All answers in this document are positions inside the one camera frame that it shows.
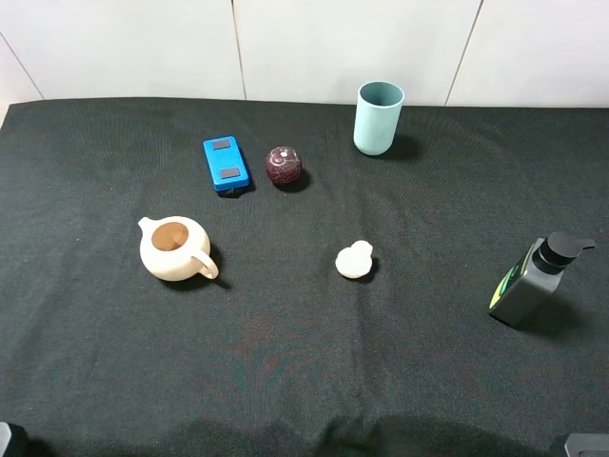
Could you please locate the black tablecloth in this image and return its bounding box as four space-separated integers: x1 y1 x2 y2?
1 99 608 456

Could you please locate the dark red carved ball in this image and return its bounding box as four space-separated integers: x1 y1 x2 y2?
265 146 304 191

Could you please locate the small white gourd figurine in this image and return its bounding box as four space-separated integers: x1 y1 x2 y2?
335 240 373 279

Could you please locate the light blue plastic cup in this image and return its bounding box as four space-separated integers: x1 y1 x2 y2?
353 81 404 156

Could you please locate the cream ceramic teapot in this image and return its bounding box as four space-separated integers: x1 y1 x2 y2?
138 216 219 282

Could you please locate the blue rectangular box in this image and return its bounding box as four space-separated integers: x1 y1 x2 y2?
203 136 250 192

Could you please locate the grey pump soap bottle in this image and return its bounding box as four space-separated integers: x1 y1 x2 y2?
488 232 596 328

